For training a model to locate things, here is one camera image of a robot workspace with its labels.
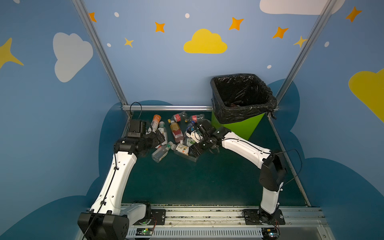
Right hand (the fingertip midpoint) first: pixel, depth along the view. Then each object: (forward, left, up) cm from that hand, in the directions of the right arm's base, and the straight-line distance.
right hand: (193, 148), depth 84 cm
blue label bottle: (+4, +2, +13) cm, 14 cm away
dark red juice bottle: (+18, +13, -9) cm, 24 cm away
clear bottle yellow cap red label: (+33, +15, -10) cm, 38 cm away
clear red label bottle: (+32, +1, -10) cm, 33 cm away
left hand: (-2, +18, +10) cm, 21 cm away
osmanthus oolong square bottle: (+4, +7, -10) cm, 13 cm away
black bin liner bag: (+40, -28, +6) cm, 49 cm away
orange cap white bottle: (+27, +31, -11) cm, 43 cm away
